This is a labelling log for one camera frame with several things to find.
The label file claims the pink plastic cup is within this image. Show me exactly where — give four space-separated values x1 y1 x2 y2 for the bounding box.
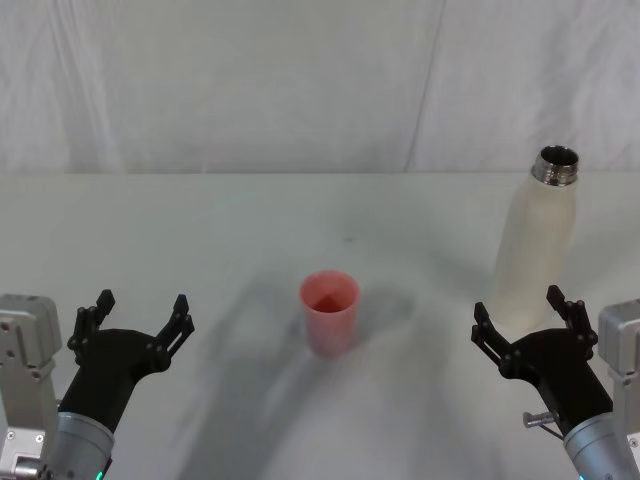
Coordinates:
298 269 361 360

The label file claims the white table cloth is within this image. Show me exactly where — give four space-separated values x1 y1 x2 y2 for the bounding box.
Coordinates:
0 171 640 480

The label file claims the cream vacuum bottle steel neck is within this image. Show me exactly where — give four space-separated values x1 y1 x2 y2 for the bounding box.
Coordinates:
491 144 581 335

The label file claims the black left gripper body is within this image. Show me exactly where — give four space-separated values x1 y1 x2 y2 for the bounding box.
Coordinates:
58 328 170 434

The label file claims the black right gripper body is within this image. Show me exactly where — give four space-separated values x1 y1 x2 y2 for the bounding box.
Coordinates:
501 328 615 442

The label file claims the thin cable with silver plug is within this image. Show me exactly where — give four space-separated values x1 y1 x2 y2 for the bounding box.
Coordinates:
522 410 567 443

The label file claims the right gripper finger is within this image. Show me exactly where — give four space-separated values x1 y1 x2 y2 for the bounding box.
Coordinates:
545 284 600 360
469 301 518 377

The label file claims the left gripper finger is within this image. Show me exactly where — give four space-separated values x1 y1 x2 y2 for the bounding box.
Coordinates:
146 293 195 374
66 288 117 367

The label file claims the white curtain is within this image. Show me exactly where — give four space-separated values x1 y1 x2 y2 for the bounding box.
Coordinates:
0 0 640 176

